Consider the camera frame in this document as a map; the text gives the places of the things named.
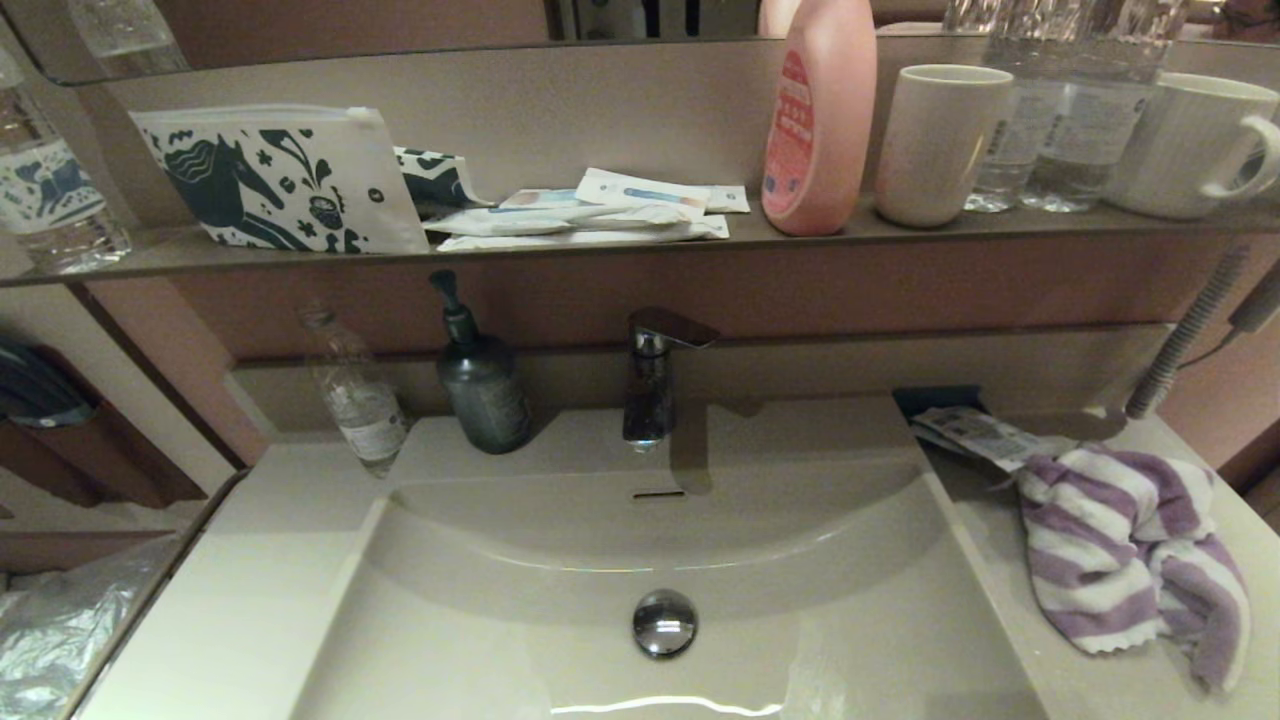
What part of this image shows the chrome sink faucet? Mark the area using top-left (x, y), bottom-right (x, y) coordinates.
top-left (622, 307), bottom-right (721, 453)

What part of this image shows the purple white striped towel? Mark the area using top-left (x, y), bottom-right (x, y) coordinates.
top-left (1018, 445), bottom-right (1253, 696)

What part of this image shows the white ceramic sink basin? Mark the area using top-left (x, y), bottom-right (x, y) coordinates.
top-left (290, 395), bottom-right (1051, 720)

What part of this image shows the long flat white packet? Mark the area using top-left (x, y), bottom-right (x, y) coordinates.
top-left (437, 215), bottom-right (731, 252)

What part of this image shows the dark pump soap dispenser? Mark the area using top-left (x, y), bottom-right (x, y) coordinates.
top-left (429, 269), bottom-right (535, 455)

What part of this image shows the white packet blue print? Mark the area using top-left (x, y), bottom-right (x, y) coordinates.
top-left (575, 167), bottom-right (713, 221)

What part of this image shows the white toothbrush packet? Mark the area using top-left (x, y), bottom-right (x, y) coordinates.
top-left (424, 203), bottom-right (701, 238)

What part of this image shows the pale thin packet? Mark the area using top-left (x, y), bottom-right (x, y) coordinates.
top-left (500, 188), bottom-right (586, 211)

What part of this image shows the chrome drain stopper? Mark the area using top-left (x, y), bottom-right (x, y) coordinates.
top-left (632, 589), bottom-right (698, 660)

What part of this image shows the small folded printed pouch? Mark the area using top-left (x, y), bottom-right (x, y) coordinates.
top-left (393, 147), bottom-right (496, 221)

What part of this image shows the small clear plastic bottle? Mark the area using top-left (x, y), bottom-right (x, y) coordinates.
top-left (297, 300), bottom-right (411, 479)

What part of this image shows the pink lotion bottle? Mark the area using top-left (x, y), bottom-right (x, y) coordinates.
top-left (760, 0), bottom-right (879, 237)

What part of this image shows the black flat tray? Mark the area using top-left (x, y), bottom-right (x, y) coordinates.
top-left (893, 386), bottom-right (986, 421)

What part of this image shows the printed paper packet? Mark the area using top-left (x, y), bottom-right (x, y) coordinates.
top-left (910, 405), bottom-right (1076, 473)

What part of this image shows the white pouch horse print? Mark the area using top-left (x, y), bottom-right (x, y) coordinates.
top-left (130, 104), bottom-right (431, 255)

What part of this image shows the clear water bottle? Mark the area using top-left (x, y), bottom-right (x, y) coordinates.
top-left (945, 0), bottom-right (1061, 214)
top-left (1020, 0), bottom-right (1191, 214)

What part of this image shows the brown wooden side shelf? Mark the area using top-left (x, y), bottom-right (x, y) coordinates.
top-left (0, 345), bottom-right (208, 511)

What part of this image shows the dark blue rounded object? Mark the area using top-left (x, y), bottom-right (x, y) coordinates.
top-left (0, 335), bottom-right (96, 431)

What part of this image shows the water bottle blue label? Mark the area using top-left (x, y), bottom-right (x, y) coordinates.
top-left (0, 45), bottom-right (133, 276)

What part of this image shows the crumpled clear plastic bag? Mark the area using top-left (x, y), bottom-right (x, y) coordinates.
top-left (0, 535), bottom-right (186, 720)

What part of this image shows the brown wall shelf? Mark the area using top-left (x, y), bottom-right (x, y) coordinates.
top-left (0, 195), bottom-right (1280, 289)

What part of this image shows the white handleless cup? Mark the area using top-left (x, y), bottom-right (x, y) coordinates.
top-left (875, 64), bottom-right (1017, 229)

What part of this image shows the wall mirror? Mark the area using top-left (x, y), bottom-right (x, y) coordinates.
top-left (0, 0), bottom-right (1280, 86)

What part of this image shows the grey corrugated hose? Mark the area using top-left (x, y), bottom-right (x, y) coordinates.
top-left (1125, 245), bottom-right (1251, 421)

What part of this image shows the white mug with handle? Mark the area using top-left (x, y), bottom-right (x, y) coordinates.
top-left (1103, 72), bottom-right (1280, 221)

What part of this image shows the grey handset with cord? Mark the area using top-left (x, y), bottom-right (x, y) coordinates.
top-left (1175, 280), bottom-right (1280, 373)

